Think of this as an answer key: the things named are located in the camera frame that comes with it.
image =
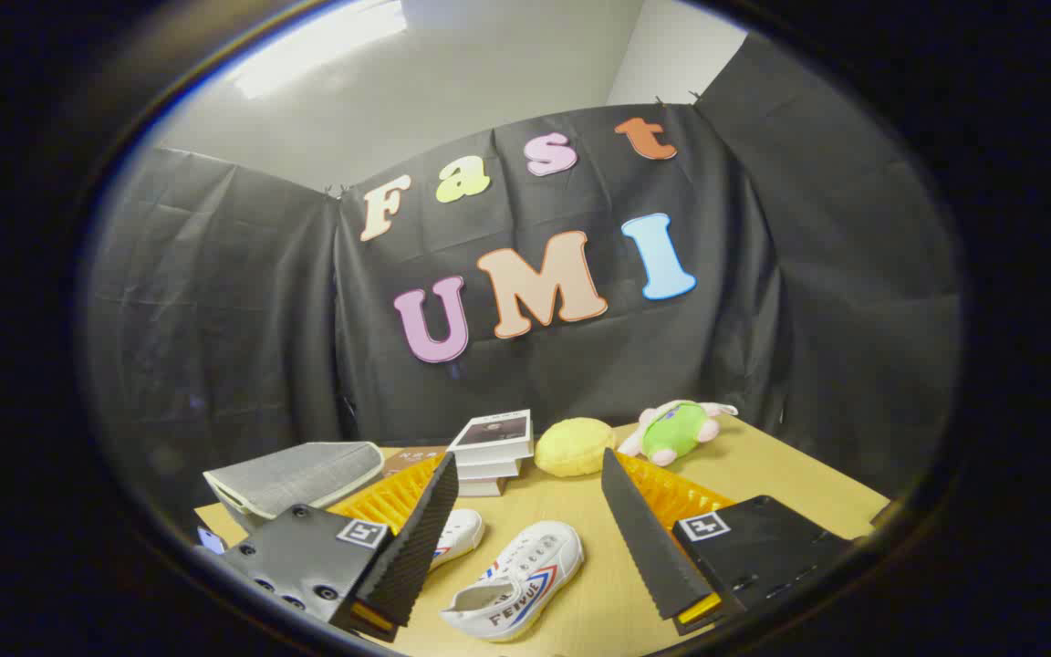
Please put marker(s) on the pink and green plush toy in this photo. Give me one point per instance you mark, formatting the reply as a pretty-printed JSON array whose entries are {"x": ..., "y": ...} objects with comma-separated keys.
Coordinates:
[{"x": 676, "y": 431}]

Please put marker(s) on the white canvas shoe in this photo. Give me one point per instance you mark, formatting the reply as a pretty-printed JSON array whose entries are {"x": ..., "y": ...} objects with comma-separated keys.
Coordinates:
[
  {"x": 535, "y": 561},
  {"x": 462, "y": 532}
]

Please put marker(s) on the thick white book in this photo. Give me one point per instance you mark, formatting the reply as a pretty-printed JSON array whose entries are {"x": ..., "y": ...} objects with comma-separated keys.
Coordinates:
[{"x": 480, "y": 487}]

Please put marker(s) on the black backdrop cloth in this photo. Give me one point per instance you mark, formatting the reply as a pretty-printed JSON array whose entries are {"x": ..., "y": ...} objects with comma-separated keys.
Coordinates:
[{"x": 215, "y": 319}]

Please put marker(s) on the small blue screen device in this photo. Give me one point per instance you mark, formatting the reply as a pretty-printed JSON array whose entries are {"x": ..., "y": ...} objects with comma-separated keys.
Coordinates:
[{"x": 212, "y": 540}]

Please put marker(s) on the yellow plush toy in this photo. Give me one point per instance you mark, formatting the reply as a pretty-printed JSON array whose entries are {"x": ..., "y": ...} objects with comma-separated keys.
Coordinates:
[{"x": 576, "y": 447}]

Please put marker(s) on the brown book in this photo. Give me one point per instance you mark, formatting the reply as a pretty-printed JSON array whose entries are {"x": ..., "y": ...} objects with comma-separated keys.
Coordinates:
[{"x": 409, "y": 458}]

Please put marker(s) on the grey fabric storage box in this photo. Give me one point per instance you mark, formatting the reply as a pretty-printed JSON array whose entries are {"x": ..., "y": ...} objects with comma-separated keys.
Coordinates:
[{"x": 306, "y": 474}]

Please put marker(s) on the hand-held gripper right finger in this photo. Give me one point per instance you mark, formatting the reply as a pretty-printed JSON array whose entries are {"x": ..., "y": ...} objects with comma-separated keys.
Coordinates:
[{"x": 644, "y": 538}]

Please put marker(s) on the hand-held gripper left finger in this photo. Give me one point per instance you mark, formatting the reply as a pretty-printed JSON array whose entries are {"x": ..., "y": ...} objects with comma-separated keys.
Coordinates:
[{"x": 416, "y": 538}]

